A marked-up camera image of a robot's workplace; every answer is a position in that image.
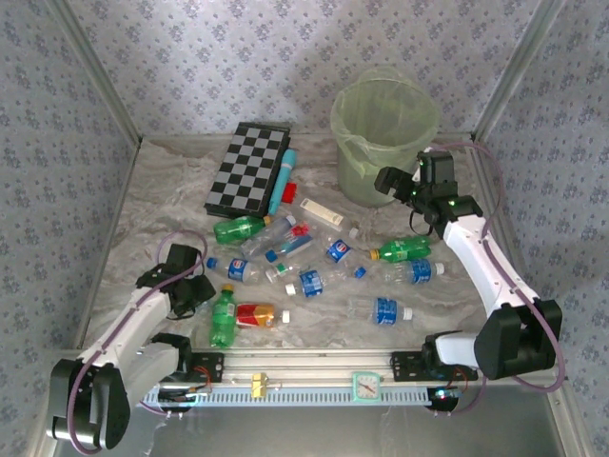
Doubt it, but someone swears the clear bottle Pepsi label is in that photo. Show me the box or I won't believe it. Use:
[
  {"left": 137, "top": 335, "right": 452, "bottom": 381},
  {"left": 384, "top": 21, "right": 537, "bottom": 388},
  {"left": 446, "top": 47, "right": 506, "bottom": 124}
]
[
  {"left": 206, "top": 256, "right": 263, "bottom": 286},
  {"left": 325, "top": 237, "right": 367, "bottom": 280}
]

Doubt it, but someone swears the clear bottle beige label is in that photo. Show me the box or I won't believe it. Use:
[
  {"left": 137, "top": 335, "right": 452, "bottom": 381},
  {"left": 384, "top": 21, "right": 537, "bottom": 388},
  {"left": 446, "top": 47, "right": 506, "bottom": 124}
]
[{"left": 299, "top": 197, "right": 359, "bottom": 239}]

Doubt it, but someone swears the small teal clock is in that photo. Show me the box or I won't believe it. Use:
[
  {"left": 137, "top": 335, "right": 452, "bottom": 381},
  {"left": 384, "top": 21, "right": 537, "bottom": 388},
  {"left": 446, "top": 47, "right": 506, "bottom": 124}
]
[{"left": 351, "top": 370, "right": 383, "bottom": 406}]

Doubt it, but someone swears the slotted grey cable duct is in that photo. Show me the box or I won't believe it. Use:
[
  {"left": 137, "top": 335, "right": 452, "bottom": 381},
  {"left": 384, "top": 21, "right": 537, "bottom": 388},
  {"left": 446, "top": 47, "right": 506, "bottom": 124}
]
[{"left": 142, "top": 384, "right": 432, "bottom": 408}]

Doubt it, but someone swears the green plastic soda bottle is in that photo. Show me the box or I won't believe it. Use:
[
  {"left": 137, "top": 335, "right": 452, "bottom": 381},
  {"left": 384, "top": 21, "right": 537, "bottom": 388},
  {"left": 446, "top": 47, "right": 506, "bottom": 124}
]
[
  {"left": 369, "top": 236, "right": 433, "bottom": 263},
  {"left": 212, "top": 215, "right": 271, "bottom": 245},
  {"left": 208, "top": 284, "right": 238, "bottom": 349}
]

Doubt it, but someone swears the black grey folding chessboard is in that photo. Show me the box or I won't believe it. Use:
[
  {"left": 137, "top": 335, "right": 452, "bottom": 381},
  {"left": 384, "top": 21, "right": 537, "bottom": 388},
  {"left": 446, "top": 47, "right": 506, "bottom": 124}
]
[{"left": 203, "top": 121, "right": 292, "bottom": 226}]

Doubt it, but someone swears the small bottle green label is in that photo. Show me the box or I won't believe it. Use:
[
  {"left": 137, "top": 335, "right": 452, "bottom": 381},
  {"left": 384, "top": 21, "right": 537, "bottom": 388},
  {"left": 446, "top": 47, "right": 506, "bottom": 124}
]
[{"left": 265, "top": 264, "right": 296, "bottom": 285}]

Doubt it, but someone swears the clear crushed plastic bottle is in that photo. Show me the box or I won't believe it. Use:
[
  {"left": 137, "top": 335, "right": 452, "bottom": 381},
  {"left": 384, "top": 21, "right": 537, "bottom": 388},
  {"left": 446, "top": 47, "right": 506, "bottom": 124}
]
[{"left": 240, "top": 214, "right": 297, "bottom": 259}]

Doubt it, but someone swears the bottle red yellow label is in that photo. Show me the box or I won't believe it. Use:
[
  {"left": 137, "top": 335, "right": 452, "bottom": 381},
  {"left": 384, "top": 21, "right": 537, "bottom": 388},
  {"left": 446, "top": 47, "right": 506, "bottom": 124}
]
[{"left": 236, "top": 303, "right": 291, "bottom": 329}]

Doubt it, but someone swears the aluminium frame post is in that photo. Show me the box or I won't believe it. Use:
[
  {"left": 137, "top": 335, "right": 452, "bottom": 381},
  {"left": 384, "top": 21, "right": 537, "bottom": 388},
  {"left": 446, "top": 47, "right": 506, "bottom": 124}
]
[
  {"left": 45, "top": 0, "right": 143, "bottom": 144},
  {"left": 473, "top": 0, "right": 570, "bottom": 140}
]

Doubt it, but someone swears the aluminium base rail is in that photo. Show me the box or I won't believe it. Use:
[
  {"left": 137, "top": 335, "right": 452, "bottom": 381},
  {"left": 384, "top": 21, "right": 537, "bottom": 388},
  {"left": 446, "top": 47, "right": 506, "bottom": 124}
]
[{"left": 189, "top": 349, "right": 396, "bottom": 387}]

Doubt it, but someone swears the green bin with bag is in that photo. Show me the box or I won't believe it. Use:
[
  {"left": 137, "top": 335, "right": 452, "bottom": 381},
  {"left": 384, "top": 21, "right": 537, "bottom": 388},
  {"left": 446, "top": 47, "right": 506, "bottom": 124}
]
[{"left": 330, "top": 66, "right": 442, "bottom": 209}]

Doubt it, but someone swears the small circuit board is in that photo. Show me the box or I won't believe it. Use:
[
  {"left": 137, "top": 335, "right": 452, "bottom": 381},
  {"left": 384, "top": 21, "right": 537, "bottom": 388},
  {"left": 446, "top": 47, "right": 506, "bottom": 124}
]
[
  {"left": 156, "top": 386, "right": 200, "bottom": 413},
  {"left": 425, "top": 386, "right": 463, "bottom": 414}
]

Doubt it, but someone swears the teal cylindrical tube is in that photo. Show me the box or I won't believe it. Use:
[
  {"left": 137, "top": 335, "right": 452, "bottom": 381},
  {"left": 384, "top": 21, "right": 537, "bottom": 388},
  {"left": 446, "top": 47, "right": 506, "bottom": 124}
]
[{"left": 267, "top": 148, "right": 300, "bottom": 216}]

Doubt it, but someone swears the aluminium side rail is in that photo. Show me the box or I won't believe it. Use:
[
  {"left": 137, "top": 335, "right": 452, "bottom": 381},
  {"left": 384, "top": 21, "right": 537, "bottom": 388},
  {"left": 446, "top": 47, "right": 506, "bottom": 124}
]
[
  {"left": 70, "top": 135, "right": 144, "bottom": 351},
  {"left": 468, "top": 132, "right": 570, "bottom": 387}
]

